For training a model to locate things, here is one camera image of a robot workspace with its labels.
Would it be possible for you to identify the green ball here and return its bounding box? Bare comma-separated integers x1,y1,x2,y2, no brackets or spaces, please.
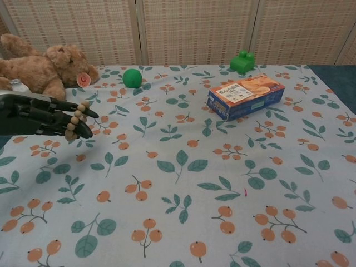
122,68,144,89

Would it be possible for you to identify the green toy building block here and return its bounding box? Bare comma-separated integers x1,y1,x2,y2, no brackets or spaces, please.
229,49,256,75

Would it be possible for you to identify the floral leaf print tablecloth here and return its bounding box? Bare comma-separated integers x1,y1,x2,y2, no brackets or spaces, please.
0,64,356,267

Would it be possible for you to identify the woven bamboo folding screen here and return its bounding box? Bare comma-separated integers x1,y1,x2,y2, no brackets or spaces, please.
0,0,356,67

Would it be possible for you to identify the orange blue biscuit box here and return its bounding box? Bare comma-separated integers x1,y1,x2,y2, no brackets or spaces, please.
207,72,286,122

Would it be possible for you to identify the wooden bead bracelet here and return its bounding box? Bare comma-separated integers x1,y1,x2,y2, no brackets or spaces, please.
64,101,91,142

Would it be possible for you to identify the small white bottle green label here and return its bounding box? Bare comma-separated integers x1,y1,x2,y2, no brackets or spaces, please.
9,78,31,94

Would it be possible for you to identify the brown teddy bear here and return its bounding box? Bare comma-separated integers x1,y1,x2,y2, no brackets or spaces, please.
0,33,100,101

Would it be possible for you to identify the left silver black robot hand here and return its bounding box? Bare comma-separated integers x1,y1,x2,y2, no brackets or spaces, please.
0,89,100,140

